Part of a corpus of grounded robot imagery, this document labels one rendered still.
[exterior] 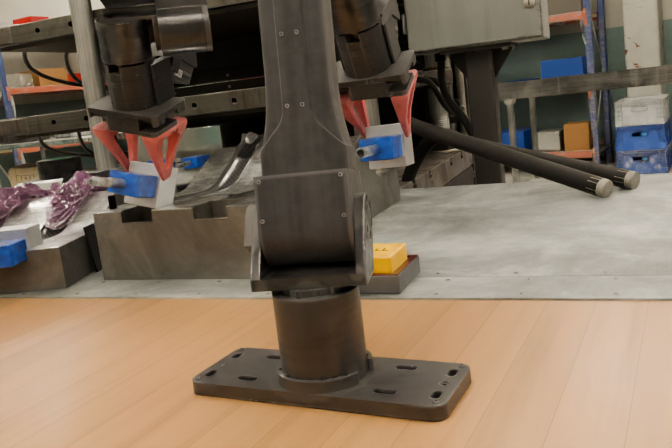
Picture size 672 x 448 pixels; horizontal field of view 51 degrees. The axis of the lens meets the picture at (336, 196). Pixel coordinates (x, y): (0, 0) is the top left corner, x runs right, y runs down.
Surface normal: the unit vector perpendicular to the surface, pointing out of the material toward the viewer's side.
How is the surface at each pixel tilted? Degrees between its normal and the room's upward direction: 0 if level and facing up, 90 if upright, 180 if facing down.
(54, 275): 90
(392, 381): 0
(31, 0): 90
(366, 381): 0
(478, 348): 0
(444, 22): 90
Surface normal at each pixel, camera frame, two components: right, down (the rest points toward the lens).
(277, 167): -0.19, 0.02
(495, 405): -0.11, -0.98
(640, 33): -0.52, 0.18
